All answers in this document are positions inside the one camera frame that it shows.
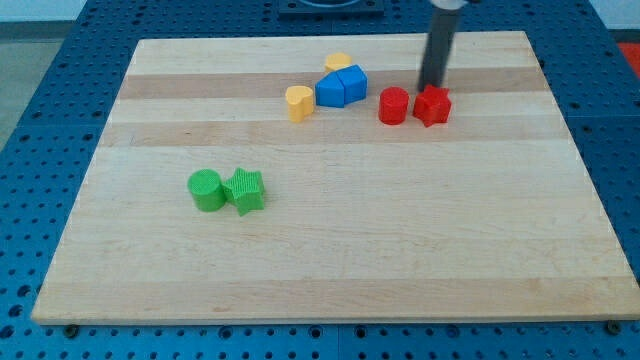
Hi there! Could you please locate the blue cube block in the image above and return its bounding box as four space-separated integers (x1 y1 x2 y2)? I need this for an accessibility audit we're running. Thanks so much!
336 65 368 104

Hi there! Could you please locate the light wooden board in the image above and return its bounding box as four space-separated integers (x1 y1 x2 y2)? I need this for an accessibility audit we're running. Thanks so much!
32 31 639 325

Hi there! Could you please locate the blue wedge block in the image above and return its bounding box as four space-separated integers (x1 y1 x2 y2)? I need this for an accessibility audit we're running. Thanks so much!
315 72 345 108

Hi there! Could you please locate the yellow pentagon block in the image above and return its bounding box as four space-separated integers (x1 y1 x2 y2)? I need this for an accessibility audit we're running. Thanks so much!
324 52 352 73

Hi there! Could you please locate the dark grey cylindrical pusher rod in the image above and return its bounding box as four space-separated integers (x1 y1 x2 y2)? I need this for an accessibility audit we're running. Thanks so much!
417 5 461 92

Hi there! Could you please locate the silver rod mount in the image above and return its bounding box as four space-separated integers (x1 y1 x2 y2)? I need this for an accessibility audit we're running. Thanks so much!
431 0 468 10

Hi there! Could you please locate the red star block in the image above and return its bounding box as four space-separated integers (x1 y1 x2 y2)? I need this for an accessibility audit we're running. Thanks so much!
413 85 452 127

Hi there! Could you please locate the red cylinder block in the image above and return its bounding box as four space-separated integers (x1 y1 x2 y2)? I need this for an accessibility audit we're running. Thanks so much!
378 87 409 125

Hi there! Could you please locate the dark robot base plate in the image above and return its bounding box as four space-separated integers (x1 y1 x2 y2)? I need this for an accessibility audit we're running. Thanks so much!
277 0 385 18

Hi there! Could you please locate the green star block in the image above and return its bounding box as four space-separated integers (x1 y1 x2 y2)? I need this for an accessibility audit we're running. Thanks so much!
222 167 265 216

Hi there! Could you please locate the green cylinder block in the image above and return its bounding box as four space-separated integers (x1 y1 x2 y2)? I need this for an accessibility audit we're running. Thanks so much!
187 169 227 212

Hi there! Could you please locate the yellow heart block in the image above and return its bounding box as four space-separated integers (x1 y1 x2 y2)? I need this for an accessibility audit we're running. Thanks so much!
285 85 315 123

